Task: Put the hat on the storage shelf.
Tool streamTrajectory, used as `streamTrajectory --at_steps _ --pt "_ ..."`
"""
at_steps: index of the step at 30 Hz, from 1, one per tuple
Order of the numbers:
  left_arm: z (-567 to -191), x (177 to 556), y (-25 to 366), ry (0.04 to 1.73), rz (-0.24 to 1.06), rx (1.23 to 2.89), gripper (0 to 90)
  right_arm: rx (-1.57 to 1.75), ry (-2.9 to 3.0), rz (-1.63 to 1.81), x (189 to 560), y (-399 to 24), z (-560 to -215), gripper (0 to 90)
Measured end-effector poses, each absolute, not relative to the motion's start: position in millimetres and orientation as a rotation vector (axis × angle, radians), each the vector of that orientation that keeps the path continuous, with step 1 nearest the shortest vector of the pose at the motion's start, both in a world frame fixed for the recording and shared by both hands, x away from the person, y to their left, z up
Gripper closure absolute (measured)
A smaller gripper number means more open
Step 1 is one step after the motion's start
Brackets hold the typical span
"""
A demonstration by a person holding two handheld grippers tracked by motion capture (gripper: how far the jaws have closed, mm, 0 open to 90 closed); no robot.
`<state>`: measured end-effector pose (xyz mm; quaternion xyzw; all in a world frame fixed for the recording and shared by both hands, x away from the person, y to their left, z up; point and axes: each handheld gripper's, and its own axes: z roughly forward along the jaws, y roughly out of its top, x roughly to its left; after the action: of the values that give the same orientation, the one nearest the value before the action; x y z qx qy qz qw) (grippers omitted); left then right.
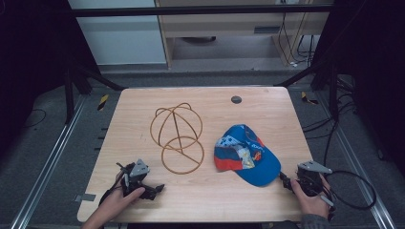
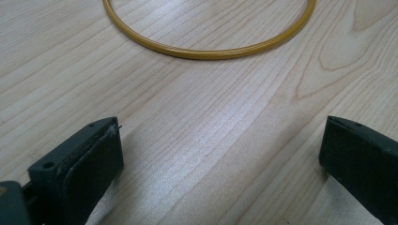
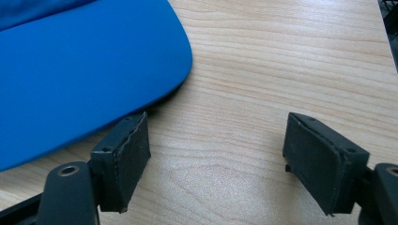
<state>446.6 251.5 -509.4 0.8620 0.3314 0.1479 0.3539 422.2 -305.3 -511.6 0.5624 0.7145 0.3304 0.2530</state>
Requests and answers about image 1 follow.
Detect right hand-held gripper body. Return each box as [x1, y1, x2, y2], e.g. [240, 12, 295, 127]
[295, 160, 334, 198]

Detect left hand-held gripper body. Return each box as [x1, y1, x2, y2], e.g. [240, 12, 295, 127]
[116, 158, 151, 198]

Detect brown wire hat stand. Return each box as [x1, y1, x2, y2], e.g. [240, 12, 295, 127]
[149, 101, 205, 176]

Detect blue patterned baseball cap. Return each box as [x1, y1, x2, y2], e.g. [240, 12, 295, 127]
[213, 123, 282, 188]

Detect person's right hand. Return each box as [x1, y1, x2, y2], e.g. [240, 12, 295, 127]
[290, 174, 332, 220]

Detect person's left hand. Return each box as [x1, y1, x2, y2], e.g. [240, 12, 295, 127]
[97, 186, 146, 221]

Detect grey tape strip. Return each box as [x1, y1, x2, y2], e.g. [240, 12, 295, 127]
[74, 193, 97, 203]

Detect black yellow striped tape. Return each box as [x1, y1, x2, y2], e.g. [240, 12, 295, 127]
[300, 91, 319, 106]
[96, 94, 110, 112]

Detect black metal stand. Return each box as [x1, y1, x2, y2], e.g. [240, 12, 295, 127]
[274, 60, 340, 122]
[62, 56, 127, 125]

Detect white cabinet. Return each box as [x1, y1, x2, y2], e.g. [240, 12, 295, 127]
[68, 0, 168, 67]

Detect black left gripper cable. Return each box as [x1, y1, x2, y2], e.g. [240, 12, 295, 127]
[98, 177, 126, 206]

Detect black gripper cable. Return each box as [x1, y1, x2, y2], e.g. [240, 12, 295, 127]
[320, 170, 378, 222]
[98, 177, 126, 206]

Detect aluminium floor rail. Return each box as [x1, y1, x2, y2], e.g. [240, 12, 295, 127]
[10, 94, 87, 229]
[314, 92, 397, 229]

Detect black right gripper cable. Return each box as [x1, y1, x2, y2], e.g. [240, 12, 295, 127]
[320, 170, 378, 222]

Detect bundle of black floor cables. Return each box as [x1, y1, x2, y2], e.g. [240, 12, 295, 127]
[301, 74, 361, 168]

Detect thin black floor cable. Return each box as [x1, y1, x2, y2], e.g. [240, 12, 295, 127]
[22, 108, 48, 130]

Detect cables under wooden desk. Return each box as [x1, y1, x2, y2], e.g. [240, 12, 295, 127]
[277, 12, 317, 69]

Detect black horizontal frame bar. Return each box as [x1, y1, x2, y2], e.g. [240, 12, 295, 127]
[70, 4, 334, 18]

